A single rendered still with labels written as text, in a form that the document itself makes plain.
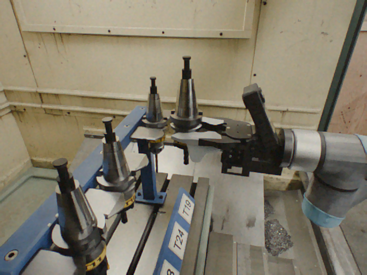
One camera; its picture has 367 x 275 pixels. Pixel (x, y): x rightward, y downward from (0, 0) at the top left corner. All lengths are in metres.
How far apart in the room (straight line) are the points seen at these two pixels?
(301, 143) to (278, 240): 0.69
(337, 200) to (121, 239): 0.53
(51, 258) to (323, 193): 0.44
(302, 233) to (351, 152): 0.70
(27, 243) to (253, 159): 0.36
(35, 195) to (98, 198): 1.14
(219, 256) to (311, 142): 0.57
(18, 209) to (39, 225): 1.11
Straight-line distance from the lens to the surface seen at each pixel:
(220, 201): 1.06
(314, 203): 0.55
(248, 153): 0.45
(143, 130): 0.58
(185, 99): 0.43
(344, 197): 0.54
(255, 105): 0.43
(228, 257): 0.92
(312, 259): 1.08
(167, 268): 0.64
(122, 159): 0.41
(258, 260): 0.96
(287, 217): 1.20
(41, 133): 1.54
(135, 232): 0.77
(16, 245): 0.38
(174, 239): 0.68
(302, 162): 0.47
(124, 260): 0.72
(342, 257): 0.96
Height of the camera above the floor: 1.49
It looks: 29 degrees down
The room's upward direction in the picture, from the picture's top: straight up
